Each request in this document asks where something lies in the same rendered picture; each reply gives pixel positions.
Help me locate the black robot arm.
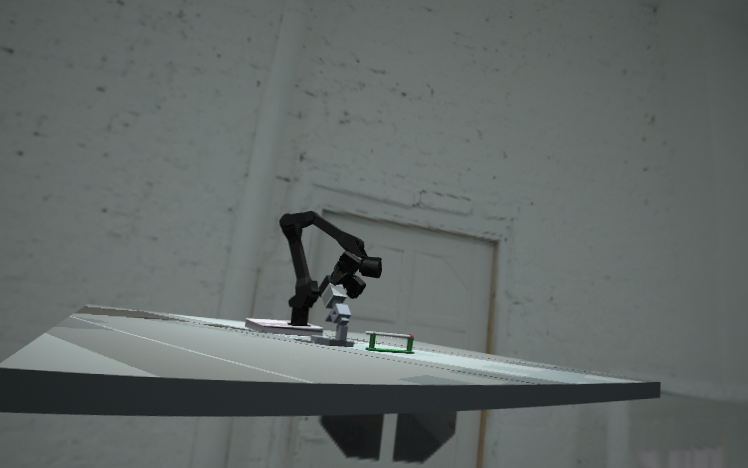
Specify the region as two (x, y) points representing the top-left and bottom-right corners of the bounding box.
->
(280, 211), (382, 326)

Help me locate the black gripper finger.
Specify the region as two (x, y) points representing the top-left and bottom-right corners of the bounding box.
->
(331, 261), (354, 285)

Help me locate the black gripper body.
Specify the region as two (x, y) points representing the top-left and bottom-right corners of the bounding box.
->
(318, 251), (361, 298)

